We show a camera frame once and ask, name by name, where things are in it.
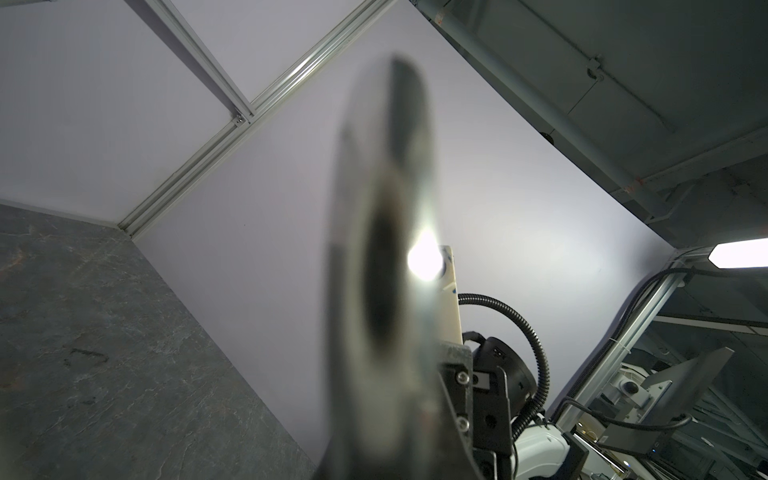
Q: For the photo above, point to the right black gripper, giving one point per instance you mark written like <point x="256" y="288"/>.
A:
<point x="474" y="440"/>

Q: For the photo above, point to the brass padlock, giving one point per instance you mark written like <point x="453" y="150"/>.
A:
<point x="389" y="413"/>

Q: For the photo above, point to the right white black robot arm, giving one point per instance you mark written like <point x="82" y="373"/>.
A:
<point x="541" y="450"/>

